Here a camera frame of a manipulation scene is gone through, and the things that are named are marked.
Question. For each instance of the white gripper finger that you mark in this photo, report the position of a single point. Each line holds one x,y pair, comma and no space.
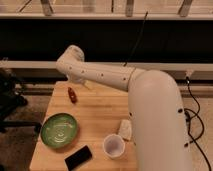
88,85

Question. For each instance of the red pepper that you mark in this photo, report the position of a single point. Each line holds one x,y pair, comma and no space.
72,95

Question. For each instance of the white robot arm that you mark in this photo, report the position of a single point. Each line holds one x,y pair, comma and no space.
155,107

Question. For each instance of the green plate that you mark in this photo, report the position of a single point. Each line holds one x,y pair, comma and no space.
59,130

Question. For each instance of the white sponge block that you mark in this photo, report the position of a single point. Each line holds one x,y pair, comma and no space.
125,130

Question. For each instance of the clear plastic cup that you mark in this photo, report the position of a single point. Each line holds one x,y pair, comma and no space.
113,146

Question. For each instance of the black smartphone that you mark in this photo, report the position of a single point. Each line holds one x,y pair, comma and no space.
79,157

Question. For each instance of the black chair base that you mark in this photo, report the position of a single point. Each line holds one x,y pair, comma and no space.
9,101

